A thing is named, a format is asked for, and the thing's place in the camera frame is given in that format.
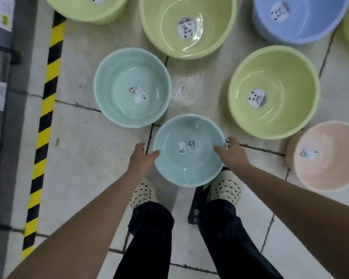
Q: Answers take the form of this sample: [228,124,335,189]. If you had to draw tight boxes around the small teal labelled basin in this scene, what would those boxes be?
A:
[152,114,227,188]

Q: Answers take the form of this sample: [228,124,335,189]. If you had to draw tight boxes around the person's right forearm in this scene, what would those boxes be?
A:
[230,164,349,279]

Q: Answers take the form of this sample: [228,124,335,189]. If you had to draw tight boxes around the person's left cream clog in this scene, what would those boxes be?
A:
[129,180,159,210]

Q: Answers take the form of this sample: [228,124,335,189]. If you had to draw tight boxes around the person's right cream clog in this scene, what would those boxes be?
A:
[206,168,242,207]

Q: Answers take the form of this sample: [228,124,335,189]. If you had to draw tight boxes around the peach labelled basin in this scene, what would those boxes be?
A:
[285,121,349,193]

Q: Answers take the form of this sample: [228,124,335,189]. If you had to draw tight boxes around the dark pinstriped trousers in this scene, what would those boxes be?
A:
[113,199,285,279]

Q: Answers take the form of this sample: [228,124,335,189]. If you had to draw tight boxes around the person's cream clog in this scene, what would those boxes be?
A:
[129,180,159,210]
[206,168,242,207]

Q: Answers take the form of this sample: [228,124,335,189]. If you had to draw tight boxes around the medium teal labelled basin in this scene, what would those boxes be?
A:
[93,48,172,129]

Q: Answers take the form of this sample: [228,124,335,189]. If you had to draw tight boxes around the person's left forearm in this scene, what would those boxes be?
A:
[5,170,152,279]

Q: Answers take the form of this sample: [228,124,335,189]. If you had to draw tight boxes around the person's right hand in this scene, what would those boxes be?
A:
[213,137,252,175]

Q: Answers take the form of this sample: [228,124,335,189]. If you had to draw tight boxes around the dark grey store shelf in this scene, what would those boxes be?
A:
[0,0,22,279]

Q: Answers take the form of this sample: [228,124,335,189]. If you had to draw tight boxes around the blue panda-sticker basin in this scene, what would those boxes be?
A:
[252,0,349,45]

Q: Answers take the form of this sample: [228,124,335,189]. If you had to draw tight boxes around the person's left hand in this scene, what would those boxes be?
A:
[127,142,161,179]

